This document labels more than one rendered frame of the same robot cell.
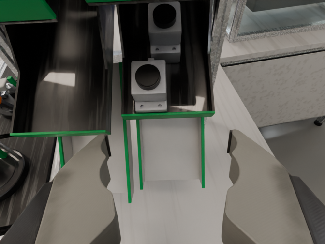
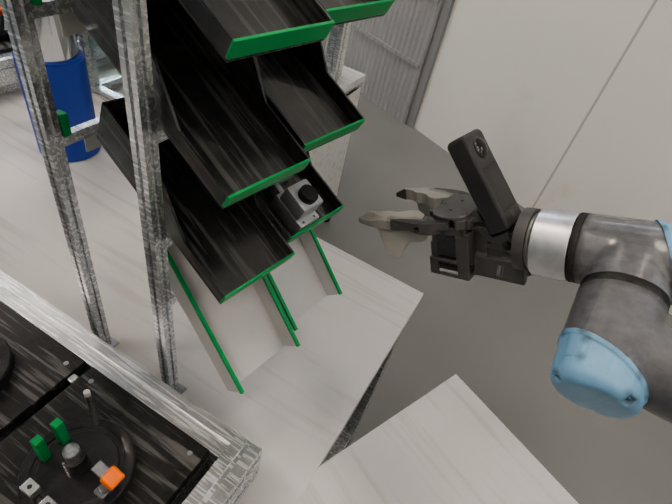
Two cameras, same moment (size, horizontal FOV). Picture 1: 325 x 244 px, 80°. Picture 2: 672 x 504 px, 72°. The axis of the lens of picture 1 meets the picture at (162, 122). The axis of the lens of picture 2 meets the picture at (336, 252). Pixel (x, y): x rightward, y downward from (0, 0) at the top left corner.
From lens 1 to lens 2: 0.56 m
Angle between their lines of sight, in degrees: 42
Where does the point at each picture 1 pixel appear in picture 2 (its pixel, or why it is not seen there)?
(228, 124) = not seen: hidden behind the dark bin
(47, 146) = (109, 390)
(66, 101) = (234, 251)
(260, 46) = not seen: hidden behind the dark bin
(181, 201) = (309, 347)
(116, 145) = (245, 301)
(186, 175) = (315, 297)
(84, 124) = (265, 262)
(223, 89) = not seen: hidden behind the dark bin
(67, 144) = (201, 326)
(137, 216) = (282, 393)
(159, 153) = (283, 289)
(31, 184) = (149, 437)
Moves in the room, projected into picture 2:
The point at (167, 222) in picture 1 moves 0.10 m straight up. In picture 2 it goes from (315, 374) to (323, 345)
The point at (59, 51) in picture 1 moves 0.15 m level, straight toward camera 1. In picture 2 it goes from (187, 209) to (293, 234)
